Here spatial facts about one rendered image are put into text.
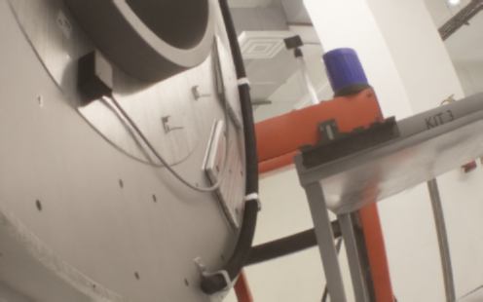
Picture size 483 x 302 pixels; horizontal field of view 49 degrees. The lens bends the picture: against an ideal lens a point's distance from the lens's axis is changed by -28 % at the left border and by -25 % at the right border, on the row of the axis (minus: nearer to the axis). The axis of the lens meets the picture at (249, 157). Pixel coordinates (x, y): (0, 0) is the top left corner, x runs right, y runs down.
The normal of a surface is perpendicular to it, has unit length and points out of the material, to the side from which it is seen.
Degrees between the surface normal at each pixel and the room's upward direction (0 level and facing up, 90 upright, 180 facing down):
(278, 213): 90
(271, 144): 90
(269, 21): 90
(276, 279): 90
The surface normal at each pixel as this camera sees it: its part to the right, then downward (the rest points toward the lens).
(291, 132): -0.26, -0.19
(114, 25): 0.18, 0.87
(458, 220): 0.40, -0.34
